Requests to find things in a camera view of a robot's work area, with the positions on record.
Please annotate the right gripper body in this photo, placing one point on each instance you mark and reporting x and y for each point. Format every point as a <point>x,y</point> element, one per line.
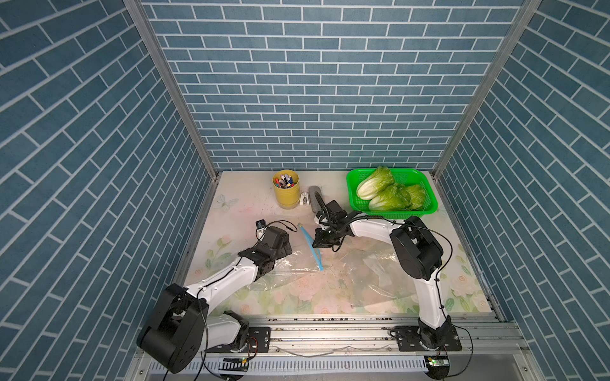
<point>327,238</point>

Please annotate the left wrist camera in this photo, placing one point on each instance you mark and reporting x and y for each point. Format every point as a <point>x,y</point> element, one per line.
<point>260,228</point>

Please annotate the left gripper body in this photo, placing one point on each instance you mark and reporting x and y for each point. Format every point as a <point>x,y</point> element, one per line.
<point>282,252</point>

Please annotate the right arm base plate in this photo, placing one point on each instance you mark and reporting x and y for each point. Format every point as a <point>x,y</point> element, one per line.
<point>415,338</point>

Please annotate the chinese cabbage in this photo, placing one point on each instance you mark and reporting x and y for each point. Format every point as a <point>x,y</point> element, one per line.
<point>393,198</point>
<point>374,184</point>
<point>417,196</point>

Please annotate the clear zipper bag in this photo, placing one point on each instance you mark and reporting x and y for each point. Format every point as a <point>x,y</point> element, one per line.
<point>304,261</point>
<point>371,278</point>

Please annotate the yellow pen cup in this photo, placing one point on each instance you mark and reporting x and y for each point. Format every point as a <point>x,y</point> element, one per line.
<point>287,189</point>

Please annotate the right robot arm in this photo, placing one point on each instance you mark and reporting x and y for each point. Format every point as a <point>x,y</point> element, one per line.
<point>418,253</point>

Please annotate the green plastic basket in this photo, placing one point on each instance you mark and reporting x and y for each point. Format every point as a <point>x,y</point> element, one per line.
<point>406,177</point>

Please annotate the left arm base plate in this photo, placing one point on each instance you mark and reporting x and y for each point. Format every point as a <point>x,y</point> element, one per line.
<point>256,339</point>

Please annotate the aluminium rail frame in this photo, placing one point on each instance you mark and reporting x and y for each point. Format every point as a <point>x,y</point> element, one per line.
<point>360,348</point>

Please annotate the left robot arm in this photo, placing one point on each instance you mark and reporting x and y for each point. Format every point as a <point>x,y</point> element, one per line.
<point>180,326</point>

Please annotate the grey fabric case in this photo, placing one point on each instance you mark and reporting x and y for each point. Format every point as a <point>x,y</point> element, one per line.
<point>316,199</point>

